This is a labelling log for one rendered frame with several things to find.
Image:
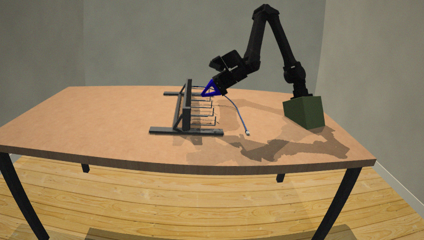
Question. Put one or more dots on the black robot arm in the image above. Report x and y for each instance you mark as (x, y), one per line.
(295, 75)

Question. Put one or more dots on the grey patch panel rack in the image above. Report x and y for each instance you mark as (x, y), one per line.
(186, 114)

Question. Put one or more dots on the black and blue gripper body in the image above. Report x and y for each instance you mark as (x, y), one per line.
(222, 88)

